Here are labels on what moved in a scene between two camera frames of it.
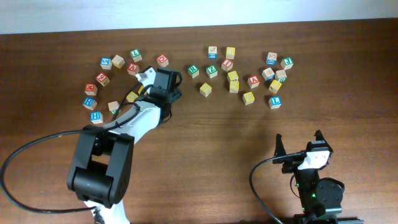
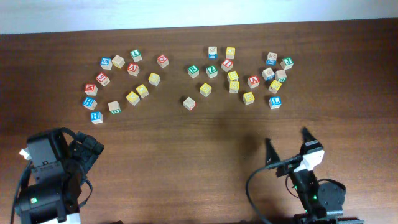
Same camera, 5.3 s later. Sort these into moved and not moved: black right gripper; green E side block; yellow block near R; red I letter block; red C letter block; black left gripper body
Moved: black left gripper body; black right gripper
Not moved: red C letter block; green E side block; yellow block near R; red I letter block
